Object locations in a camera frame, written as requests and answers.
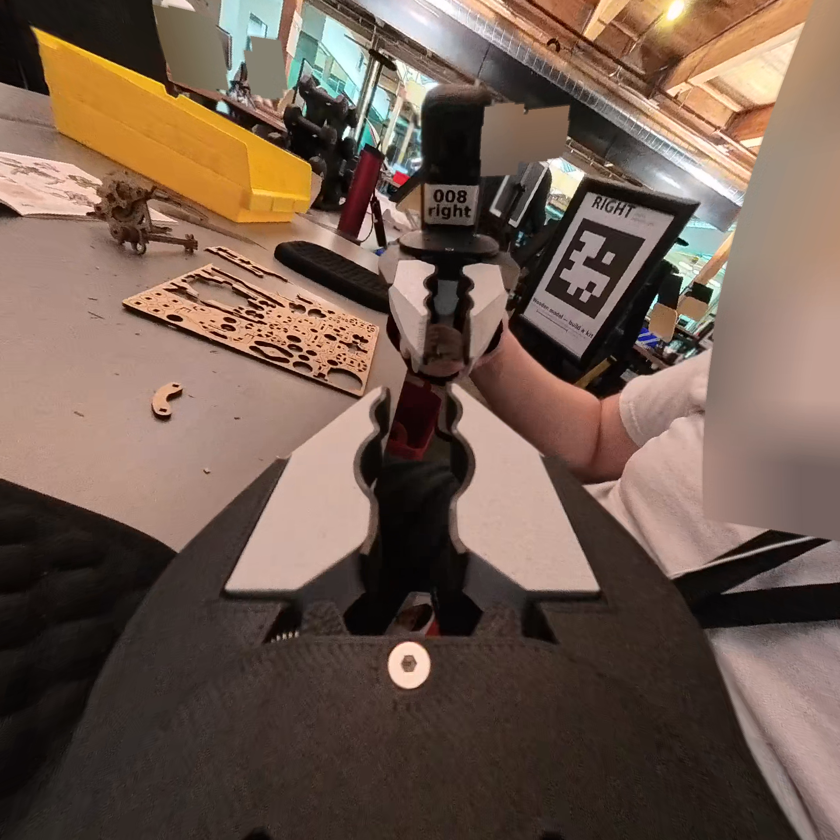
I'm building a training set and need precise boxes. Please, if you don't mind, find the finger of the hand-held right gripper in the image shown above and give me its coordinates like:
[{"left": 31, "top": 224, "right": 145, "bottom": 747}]
[
  {"left": 459, "top": 261, "right": 511, "bottom": 376},
  {"left": 387, "top": 259, "right": 437, "bottom": 371}
]

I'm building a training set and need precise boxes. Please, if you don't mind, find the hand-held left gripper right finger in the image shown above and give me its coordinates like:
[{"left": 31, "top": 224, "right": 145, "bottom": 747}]
[{"left": 448, "top": 386, "right": 602, "bottom": 599}]

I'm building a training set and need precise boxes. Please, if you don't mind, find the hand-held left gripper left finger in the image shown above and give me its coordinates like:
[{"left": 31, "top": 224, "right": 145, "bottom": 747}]
[{"left": 223, "top": 386, "right": 389, "bottom": 599}]

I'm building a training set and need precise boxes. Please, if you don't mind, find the person's right forearm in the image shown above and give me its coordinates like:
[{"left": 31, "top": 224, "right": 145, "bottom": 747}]
[{"left": 469, "top": 325, "right": 647, "bottom": 481}]

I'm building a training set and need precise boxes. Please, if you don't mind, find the laser-cut wooden parts sheet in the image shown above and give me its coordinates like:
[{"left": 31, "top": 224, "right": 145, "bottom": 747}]
[{"left": 122, "top": 263, "right": 381, "bottom": 399}]

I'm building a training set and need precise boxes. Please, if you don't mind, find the narrow wooden parts strip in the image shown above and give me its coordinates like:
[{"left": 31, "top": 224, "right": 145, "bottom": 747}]
[{"left": 204, "top": 245, "right": 290, "bottom": 284}]

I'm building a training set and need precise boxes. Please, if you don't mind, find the assembled wooden model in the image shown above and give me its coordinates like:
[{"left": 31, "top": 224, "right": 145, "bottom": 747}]
[{"left": 87, "top": 172, "right": 199, "bottom": 257}]

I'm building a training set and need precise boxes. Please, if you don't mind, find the person's right hand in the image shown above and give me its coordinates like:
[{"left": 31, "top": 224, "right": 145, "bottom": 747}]
[{"left": 427, "top": 327, "right": 464, "bottom": 385}]

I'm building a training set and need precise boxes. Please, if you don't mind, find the black quilted pad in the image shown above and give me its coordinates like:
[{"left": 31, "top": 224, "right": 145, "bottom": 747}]
[{"left": 273, "top": 240, "right": 396, "bottom": 314}]

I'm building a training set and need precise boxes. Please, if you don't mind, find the metal pole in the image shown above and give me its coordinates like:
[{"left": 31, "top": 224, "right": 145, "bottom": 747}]
[{"left": 356, "top": 49, "right": 399, "bottom": 153}]

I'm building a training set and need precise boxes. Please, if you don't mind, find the dark red bottle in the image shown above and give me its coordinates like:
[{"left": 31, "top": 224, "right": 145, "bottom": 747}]
[{"left": 337, "top": 145, "right": 386, "bottom": 241}]

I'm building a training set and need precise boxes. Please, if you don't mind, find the black framed marker sign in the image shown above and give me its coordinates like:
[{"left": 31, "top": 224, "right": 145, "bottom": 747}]
[{"left": 520, "top": 176, "right": 700, "bottom": 383}]

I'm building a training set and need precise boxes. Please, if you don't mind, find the black machine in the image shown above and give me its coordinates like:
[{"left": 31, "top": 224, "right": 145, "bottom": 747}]
[{"left": 283, "top": 74, "right": 360, "bottom": 212}]

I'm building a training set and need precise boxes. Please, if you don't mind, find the black quilted cushion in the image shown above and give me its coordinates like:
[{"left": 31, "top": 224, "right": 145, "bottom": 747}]
[{"left": 0, "top": 478, "right": 179, "bottom": 746}]

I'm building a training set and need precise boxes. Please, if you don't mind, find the person's white shirt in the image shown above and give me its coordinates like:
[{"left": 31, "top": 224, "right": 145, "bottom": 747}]
[{"left": 583, "top": 348, "right": 840, "bottom": 840}]

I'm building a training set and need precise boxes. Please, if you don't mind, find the yellow plastic bin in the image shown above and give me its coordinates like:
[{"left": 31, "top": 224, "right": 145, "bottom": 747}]
[{"left": 31, "top": 26, "right": 313, "bottom": 224}]

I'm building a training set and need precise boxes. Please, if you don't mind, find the printed instruction sheet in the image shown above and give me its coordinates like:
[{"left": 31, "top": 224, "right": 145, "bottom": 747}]
[{"left": 0, "top": 151, "right": 177, "bottom": 228}]

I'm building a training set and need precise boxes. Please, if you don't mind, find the black shoulder strap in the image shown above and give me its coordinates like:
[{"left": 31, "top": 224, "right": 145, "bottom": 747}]
[{"left": 675, "top": 530, "right": 832, "bottom": 629}]

